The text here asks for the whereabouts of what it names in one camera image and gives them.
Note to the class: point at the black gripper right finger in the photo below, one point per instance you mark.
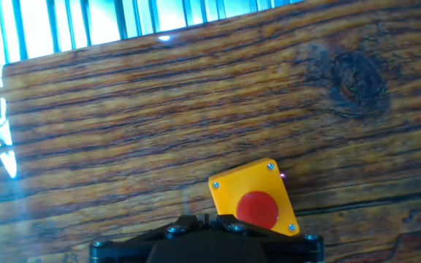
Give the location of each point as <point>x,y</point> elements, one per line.
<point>298,250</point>

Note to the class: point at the wood grain table mat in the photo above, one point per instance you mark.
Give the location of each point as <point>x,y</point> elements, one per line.
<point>196,128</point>

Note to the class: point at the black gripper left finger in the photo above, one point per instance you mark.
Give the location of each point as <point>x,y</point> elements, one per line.
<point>130,252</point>

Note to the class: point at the orange box red push button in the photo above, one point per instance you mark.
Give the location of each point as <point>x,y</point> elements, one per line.
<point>239,182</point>

